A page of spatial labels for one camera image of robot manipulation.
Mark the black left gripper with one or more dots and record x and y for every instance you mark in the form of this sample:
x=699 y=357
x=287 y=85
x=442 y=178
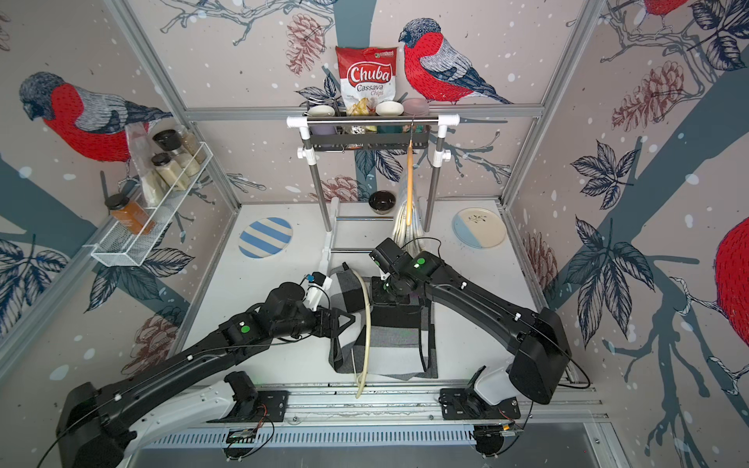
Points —
x=342 y=327

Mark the blue cream plaid scarf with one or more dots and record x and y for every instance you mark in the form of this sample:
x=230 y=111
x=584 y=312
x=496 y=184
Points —
x=407 y=229

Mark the cream wooden hanger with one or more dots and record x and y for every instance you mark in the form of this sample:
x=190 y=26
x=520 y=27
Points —
x=365 y=320

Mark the black grey checkered scarf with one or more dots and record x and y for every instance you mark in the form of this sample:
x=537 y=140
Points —
x=403 y=333

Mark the orange wooden hanger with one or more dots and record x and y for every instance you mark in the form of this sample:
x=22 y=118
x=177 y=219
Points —
x=410 y=176

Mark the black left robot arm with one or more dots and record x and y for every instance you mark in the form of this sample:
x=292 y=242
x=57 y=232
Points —
x=100 y=427

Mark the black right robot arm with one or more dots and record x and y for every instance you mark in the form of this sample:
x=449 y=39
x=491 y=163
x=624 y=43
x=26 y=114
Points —
x=537 y=340

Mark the small black bowl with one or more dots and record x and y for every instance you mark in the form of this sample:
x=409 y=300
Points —
x=382 y=202

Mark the cream and blue plate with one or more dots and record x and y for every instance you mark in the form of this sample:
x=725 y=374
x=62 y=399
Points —
x=479 y=228

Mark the blue striped round plate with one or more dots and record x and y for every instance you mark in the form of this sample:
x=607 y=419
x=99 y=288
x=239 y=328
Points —
x=264 y=238

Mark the white steel clothes rack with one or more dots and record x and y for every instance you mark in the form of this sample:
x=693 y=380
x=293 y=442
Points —
x=393 y=162

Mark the red Chuba chips bag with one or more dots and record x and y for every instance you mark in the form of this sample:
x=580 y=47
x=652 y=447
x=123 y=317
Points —
x=368 y=77

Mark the black lid spice jar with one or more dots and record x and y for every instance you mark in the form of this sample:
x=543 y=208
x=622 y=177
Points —
x=170 y=171
x=170 y=142

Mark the orange spice jar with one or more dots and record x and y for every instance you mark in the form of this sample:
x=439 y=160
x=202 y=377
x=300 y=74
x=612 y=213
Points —
x=129 y=213

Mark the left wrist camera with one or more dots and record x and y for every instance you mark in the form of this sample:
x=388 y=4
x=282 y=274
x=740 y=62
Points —
x=317 y=291

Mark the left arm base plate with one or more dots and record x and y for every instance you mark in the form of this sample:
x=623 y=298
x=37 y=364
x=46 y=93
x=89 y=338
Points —
x=267 y=405

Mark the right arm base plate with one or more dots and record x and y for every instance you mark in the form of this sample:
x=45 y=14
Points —
x=464 y=404

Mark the black wall shelf basket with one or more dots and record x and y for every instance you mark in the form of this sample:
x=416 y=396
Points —
x=368 y=132

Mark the white wire spice rack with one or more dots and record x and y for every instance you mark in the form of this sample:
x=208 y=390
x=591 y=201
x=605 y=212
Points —
x=119 y=246

